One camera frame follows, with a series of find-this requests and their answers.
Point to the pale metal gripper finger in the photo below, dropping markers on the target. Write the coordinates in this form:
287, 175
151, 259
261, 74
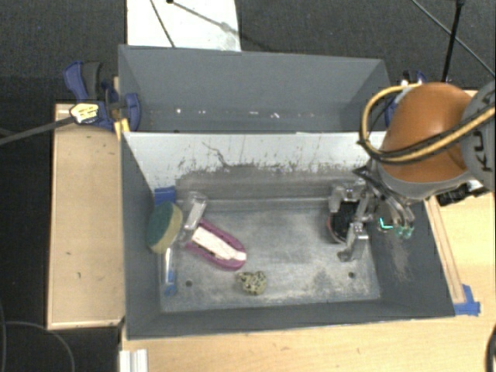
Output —
346, 194
354, 242

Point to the black round object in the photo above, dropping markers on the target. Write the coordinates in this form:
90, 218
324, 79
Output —
341, 223

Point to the speckled yellow-grey lump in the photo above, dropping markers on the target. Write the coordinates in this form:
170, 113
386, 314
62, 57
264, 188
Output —
252, 282

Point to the grey metal bin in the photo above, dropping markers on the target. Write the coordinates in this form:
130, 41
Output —
271, 91

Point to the purple and white oval object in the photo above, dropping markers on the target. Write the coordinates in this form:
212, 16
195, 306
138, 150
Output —
217, 246

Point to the blue rectangular object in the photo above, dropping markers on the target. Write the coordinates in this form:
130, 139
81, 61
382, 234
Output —
164, 195

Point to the green and yellow sponge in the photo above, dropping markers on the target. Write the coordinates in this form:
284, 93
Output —
162, 227

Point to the clear stick with blue tip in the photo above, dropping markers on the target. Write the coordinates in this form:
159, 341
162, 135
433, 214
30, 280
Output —
168, 269

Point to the pale wood board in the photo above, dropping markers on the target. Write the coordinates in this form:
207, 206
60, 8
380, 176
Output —
85, 215

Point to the black cylinder on white bracket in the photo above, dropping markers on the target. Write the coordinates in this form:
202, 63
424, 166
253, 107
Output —
455, 195

